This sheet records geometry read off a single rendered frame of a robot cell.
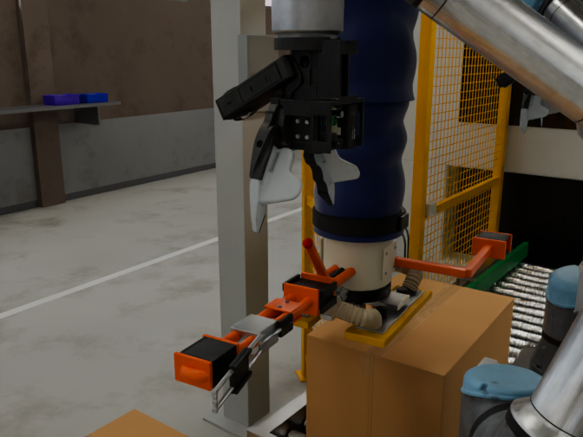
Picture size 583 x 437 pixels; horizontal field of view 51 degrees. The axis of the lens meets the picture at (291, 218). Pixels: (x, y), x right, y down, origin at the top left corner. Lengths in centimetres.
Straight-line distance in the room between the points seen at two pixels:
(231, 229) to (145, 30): 600
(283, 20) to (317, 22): 4
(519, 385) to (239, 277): 194
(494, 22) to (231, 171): 195
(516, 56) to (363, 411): 117
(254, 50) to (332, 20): 187
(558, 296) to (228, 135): 162
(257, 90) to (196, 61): 843
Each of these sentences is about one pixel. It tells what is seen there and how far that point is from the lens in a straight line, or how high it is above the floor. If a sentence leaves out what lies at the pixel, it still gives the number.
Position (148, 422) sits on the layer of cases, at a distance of 216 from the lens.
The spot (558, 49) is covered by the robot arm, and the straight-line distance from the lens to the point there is 80.
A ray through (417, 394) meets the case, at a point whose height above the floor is 88.
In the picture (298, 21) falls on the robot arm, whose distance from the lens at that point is 64.
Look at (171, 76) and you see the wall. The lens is 876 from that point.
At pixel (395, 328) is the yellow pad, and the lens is 145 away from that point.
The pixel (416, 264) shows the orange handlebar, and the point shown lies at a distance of 152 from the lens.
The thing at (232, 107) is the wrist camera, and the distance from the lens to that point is 70.
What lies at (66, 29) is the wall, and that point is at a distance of 774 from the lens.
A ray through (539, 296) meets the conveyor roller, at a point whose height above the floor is 55.
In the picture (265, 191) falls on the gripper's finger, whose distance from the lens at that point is 64.
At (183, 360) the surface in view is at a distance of 104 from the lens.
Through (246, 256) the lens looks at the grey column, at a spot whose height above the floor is 85.
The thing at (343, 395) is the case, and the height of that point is 80.
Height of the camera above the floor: 171
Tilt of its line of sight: 15 degrees down
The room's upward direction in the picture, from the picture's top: straight up
